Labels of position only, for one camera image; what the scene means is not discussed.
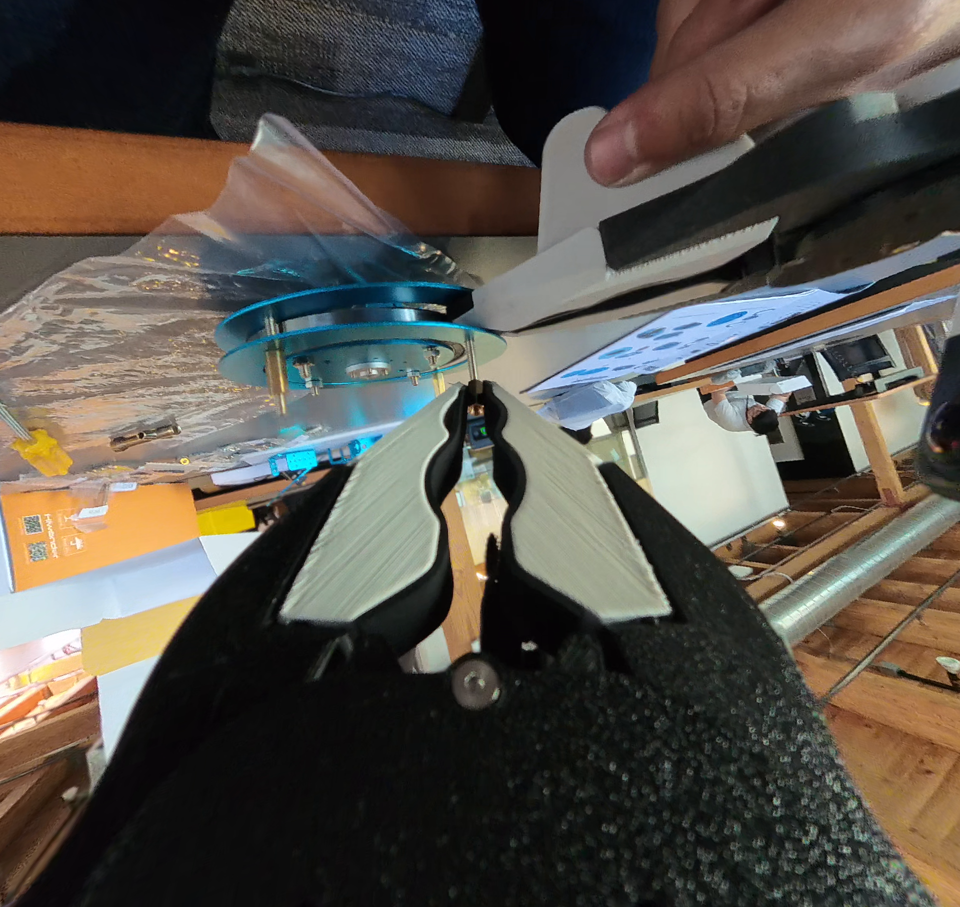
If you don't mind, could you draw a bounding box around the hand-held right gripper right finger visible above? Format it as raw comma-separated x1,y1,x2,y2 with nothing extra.
480,380,674,627

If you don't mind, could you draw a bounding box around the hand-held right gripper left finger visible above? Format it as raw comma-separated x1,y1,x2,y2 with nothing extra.
279,383,474,629

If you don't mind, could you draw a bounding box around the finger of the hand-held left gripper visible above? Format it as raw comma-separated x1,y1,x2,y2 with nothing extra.
457,106,783,334

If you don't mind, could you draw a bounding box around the blue round metal turntable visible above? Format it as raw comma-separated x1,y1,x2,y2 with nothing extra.
216,283,510,402

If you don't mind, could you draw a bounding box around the grey desk with wooden edge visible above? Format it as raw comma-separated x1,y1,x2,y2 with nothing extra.
0,123,960,488

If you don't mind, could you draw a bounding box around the person's left hand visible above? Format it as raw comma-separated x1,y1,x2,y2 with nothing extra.
585,0,960,188

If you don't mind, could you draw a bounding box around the assembly instruction sheet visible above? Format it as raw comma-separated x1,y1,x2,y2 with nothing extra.
525,288,864,398

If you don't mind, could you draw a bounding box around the yellow plastic bin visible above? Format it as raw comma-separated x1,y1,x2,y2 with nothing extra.
195,505,252,538

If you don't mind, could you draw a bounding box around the orange white cardboard box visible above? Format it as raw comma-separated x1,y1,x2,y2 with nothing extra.
0,483,226,762

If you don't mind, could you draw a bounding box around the dark blue cloth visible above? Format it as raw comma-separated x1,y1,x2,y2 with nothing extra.
0,0,256,139
457,0,676,167

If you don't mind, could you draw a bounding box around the small metal cross wrench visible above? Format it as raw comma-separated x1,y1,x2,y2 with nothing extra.
108,419,183,453

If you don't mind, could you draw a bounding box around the clear plastic bag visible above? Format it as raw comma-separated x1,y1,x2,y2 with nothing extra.
0,113,485,490

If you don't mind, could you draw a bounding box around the silver ventilation duct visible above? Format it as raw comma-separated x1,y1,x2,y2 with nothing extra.
757,493,960,647

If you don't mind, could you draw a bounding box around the yellow-handled screwdriver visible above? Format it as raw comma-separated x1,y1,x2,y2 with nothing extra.
0,400,75,475

